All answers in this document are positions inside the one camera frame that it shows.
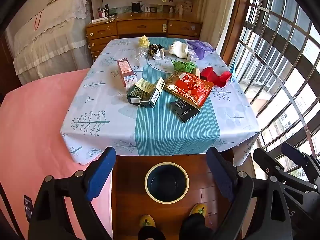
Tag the pink pen holder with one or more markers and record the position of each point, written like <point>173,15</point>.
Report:
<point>101,13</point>

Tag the white paper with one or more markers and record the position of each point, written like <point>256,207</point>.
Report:
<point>178,48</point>

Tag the blue tree print tablecloth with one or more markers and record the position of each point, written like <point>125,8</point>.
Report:
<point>175,130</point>

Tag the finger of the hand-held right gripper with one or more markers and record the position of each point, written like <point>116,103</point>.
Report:
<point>265,158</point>
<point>292,153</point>

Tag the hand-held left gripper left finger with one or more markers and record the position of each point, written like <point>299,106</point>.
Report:
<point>100,172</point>

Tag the black picture frame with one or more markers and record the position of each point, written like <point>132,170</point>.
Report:
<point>136,7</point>

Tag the person's leg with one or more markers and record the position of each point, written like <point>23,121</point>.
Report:
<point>193,228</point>
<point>151,233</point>

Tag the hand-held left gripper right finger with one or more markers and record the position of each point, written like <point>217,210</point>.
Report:
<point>222,177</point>

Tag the white drawer lock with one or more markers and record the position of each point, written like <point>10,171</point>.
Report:
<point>164,27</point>

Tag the dark blue waste bin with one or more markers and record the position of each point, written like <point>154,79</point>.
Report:
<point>166,185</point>

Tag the small white purple box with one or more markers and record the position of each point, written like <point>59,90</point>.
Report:
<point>193,55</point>

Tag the pink milk carton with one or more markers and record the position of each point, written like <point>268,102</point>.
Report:
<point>125,72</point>

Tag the person's left leg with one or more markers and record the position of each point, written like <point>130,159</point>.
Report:
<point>151,233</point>

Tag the black packet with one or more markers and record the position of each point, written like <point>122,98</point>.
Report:
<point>185,111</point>

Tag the wooden dresser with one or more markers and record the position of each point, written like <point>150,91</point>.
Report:
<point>140,27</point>

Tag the small tan box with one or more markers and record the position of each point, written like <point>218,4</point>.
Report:
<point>197,72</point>

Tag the barred window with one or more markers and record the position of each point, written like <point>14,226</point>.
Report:
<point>280,42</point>

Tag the white lace cover cloth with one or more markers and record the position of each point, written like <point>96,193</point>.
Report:
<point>50,42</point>

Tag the black white wrapper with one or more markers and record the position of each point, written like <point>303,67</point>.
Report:
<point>155,51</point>

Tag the dark green cardboard box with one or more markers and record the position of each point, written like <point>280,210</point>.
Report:
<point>145,97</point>

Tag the purple plastic bag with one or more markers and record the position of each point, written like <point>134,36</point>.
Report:
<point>200,47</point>

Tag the green paper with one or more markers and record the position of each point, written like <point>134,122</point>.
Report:
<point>183,66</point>

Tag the white power strip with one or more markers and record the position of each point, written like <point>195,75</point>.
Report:
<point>99,20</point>

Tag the red bag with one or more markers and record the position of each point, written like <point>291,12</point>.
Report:
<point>212,76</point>

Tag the yellow paper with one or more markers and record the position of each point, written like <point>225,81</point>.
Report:
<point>143,42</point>

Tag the pink bed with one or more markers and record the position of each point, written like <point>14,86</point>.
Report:
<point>37,130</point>

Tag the person's right leg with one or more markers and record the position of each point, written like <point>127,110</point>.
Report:
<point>193,228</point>

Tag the red snack packet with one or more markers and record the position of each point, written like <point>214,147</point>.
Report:
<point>192,87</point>

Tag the clear plastic packaging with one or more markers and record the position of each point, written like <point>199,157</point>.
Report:
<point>142,54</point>

